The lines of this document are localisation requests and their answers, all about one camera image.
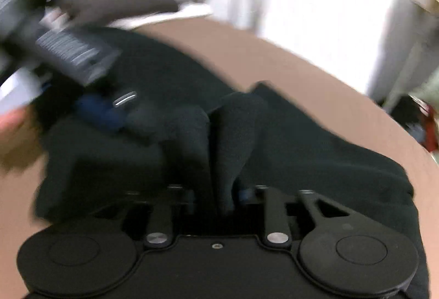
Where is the red cloth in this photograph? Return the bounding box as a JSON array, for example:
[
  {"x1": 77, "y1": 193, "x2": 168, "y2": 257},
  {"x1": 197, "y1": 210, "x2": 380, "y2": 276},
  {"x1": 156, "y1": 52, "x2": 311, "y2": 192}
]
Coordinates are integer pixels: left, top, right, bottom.
[{"x1": 420, "y1": 100, "x2": 439, "y2": 152}]

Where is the dark grey folded cloth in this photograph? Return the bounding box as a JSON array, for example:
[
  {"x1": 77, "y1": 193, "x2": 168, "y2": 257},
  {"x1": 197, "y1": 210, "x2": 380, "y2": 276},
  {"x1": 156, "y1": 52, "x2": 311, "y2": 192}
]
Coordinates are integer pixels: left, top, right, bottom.
[{"x1": 51, "y1": 0, "x2": 181, "y2": 27}]

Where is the black garment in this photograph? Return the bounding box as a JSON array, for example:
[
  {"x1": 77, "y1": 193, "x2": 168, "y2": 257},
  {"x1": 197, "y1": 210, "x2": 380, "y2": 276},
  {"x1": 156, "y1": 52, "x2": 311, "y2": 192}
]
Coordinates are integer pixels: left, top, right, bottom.
[{"x1": 32, "y1": 26, "x2": 431, "y2": 299}]

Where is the white folded cloth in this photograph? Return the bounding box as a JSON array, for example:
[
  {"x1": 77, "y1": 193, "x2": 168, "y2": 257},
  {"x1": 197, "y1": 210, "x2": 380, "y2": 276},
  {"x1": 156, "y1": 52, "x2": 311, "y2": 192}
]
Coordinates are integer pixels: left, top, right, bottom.
[{"x1": 110, "y1": 3, "x2": 215, "y2": 30}]

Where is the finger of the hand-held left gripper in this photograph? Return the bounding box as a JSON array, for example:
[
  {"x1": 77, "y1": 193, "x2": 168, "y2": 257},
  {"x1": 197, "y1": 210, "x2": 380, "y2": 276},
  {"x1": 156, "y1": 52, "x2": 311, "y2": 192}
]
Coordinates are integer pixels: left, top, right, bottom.
[{"x1": 74, "y1": 90, "x2": 138, "y2": 132}]

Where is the person's left hand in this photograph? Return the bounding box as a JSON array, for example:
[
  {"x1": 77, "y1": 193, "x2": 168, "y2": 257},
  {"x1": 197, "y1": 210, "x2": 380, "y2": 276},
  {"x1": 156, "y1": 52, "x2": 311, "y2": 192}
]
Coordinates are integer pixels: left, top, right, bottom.
[{"x1": 0, "y1": 110, "x2": 33, "y2": 162}]

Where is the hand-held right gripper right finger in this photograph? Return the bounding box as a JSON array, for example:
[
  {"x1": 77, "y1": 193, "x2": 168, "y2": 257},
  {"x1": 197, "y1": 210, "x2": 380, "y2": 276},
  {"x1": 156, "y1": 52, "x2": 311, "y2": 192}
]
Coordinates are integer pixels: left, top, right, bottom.
[{"x1": 237, "y1": 184, "x2": 352, "y2": 249}]

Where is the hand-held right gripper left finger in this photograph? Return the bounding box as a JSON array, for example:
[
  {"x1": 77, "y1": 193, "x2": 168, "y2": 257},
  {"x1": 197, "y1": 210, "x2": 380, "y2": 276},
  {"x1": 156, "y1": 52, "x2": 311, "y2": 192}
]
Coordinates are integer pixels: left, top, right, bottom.
[{"x1": 92, "y1": 184, "x2": 196, "y2": 249}]

